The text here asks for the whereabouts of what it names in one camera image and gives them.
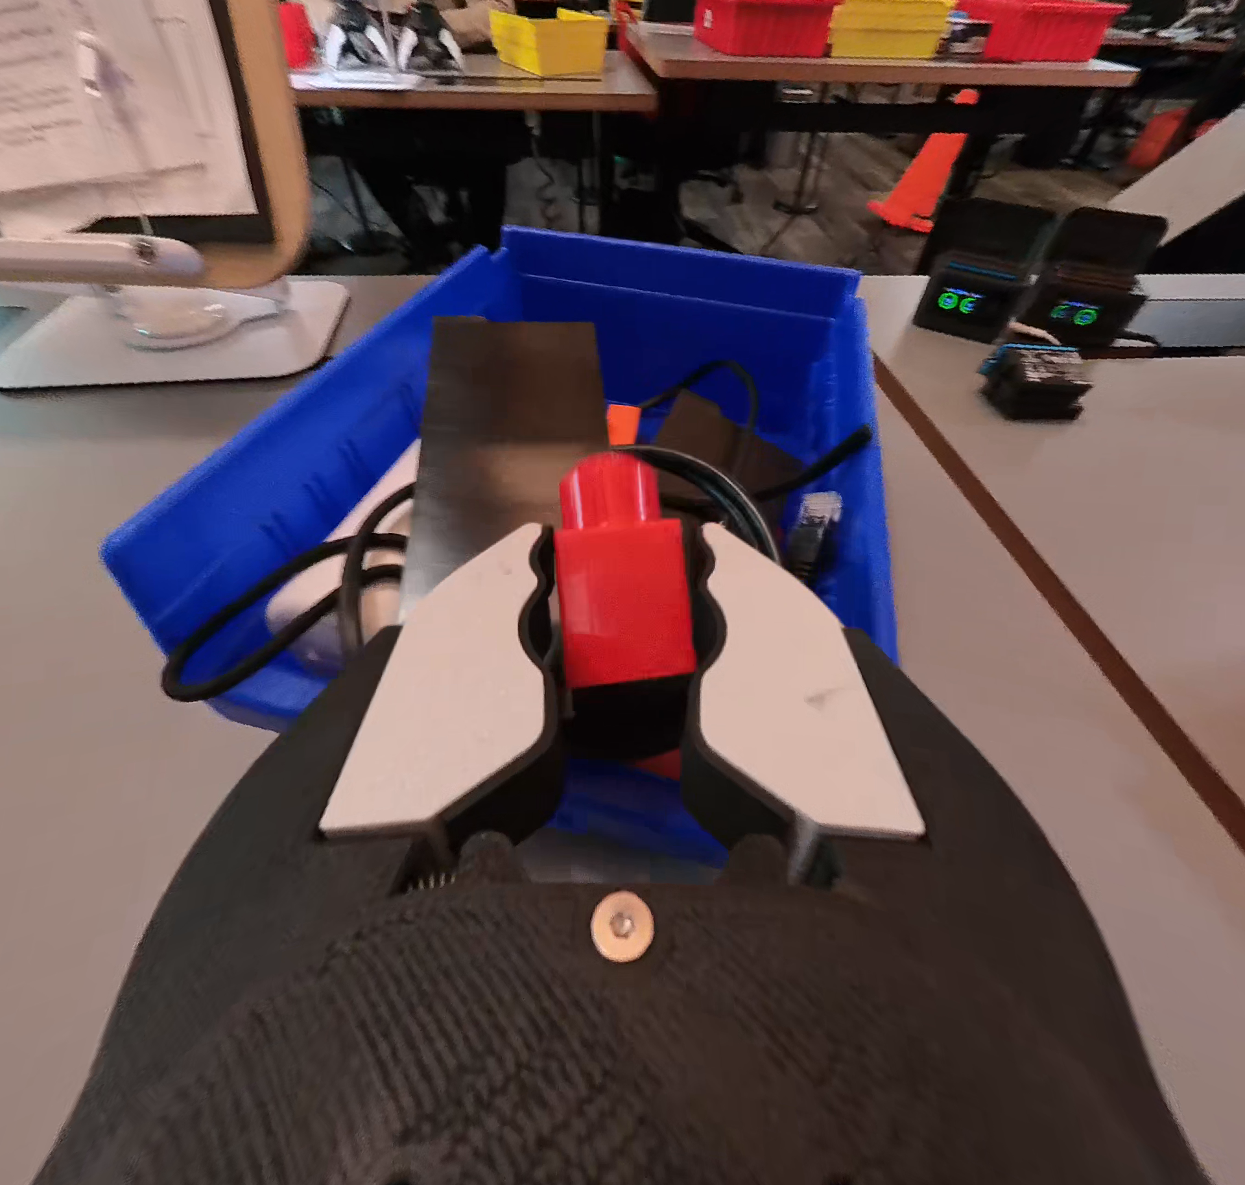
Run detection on red storage bin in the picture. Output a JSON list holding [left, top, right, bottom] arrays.
[[947, 0, 1129, 63], [690, 0, 842, 59]]

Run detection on red plastic block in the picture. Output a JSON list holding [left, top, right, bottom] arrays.
[[550, 456, 698, 780]]

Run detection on grey desk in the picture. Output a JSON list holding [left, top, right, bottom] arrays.
[[0, 271, 1245, 1185]]

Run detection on background wooden table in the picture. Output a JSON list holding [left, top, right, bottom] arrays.
[[291, 52, 658, 234], [622, 23, 1140, 214]]

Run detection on printed instruction sheets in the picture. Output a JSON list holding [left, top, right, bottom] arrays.
[[0, 0, 258, 228]]

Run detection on blue plastic bin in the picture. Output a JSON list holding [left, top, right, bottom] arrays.
[[100, 225, 900, 866]]

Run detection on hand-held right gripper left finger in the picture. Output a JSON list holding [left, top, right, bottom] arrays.
[[319, 523, 568, 841]]

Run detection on orange traffic cone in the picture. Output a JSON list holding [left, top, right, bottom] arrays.
[[867, 88, 979, 234]]

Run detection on black charger with display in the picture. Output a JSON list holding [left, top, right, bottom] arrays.
[[914, 198, 1060, 342], [1019, 207, 1168, 355]]

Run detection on black cable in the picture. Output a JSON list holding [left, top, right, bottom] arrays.
[[612, 359, 876, 574], [159, 485, 419, 705]]

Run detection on blue and black block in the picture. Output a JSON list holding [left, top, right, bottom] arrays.
[[976, 324, 1094, 421]]

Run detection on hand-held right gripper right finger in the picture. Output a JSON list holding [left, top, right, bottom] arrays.
[[679, 521, 925, 841]]

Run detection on black power adapter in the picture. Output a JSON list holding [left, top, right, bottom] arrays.
[[650, 388, 808, 516]]

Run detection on wooden document stand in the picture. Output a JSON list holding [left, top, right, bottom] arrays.
[[0, 0, 351, 391]]

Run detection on clear network plug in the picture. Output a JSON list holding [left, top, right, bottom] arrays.
[[786, 491, 843, 584]]

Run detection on white rounded device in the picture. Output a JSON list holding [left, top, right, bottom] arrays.
[[264, 441, 423, 676]]

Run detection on black and white tool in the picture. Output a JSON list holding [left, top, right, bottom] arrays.
[[325, 0, 390, 68], [398, 3, 462, 73]]

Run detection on yellow storage bin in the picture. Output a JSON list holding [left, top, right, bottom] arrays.
[[487, 7, 612, 78], [828, 0, 958, 60]]

